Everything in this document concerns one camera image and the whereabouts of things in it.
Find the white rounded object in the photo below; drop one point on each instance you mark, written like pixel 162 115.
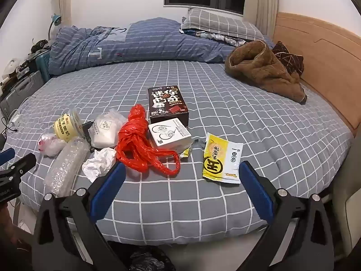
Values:
pixel 10 67

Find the grey suitcase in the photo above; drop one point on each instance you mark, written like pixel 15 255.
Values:
pixel 19 90

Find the white tissue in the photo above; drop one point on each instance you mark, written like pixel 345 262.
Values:
pixel 98 163

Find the beige curtain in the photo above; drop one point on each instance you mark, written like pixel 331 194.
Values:
pixel 63 0
pixel 266 2

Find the blue desk lamp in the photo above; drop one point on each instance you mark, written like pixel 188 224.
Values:
pixel 56 19

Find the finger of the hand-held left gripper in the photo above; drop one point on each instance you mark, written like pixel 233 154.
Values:
pixel 24 163
pixel 7 157

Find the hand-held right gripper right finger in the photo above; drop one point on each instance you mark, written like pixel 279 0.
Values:
pixel 258 190

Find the red plastic bag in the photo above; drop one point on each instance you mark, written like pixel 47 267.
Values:
pixel 135 138

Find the clear bubble wrap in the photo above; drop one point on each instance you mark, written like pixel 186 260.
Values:
pixel 66 166

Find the dark brown snack box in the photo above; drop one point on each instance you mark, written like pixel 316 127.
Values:
pixel 166 101

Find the yellow and white snack packet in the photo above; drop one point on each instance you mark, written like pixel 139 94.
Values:
pixel 217 158

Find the striped patterned cloth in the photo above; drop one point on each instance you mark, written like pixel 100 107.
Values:
pixel 222 38

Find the yellow yogurt cup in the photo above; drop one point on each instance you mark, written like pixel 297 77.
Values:
pixel 66 127

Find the white charger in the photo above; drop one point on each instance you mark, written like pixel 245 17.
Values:
pixel 14 120

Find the wooden headboard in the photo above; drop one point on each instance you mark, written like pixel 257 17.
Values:
pixel 324 48

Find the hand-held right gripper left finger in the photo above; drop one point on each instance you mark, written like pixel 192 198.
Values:
pixel 108 187

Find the white earphone box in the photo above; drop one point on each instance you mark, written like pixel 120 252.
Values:
pixel 169 135

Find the grey checked bed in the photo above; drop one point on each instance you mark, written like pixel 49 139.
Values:
pixel 225 118

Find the trash bin with black bag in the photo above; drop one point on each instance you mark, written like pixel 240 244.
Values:
pixel 141 259

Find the small yellow foil wrapper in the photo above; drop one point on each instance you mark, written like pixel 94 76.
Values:
pixel 185 153

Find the small clear plastic wrap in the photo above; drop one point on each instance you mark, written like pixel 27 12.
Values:
pixel 50 146

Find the teal plastic stool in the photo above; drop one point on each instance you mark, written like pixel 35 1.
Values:
pixel 43 65

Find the brown fleece garment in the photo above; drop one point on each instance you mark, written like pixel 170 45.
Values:
pixel 262 67

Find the dark patterned cushion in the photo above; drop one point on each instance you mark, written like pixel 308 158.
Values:
pixel 290 58

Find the black headphones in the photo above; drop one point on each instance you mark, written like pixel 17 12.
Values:
pixel 41 45

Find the grey checked pillow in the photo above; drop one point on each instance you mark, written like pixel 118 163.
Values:
pixel 220 22

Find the blue striped quilt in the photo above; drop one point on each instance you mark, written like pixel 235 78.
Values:
pixel 155 42

